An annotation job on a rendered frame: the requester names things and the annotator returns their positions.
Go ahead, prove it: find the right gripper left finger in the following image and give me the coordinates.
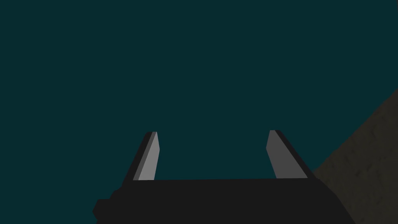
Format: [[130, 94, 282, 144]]
[[124, 131, 161, 182]]

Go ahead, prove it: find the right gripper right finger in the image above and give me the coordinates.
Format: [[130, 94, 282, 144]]
[[265, 129, 316, 179]]

